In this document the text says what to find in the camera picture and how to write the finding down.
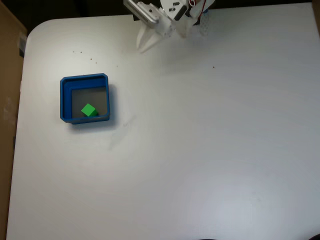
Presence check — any silver camera box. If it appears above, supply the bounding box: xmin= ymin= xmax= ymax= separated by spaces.
xmin=123 ymin=0 xmax=161 ymax=28

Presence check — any blue square box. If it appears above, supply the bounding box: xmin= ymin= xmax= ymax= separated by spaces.
xmin=59 ymin=72 xmax=119 ymax=126

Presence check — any green cube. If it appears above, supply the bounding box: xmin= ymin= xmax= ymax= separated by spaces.
xmin=80 ymin=103 xmax=99 ymax=118

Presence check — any red white servo wire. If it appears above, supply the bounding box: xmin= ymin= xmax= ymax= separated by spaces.
xmin=188 ymin=0 xmax=208 ymax=11

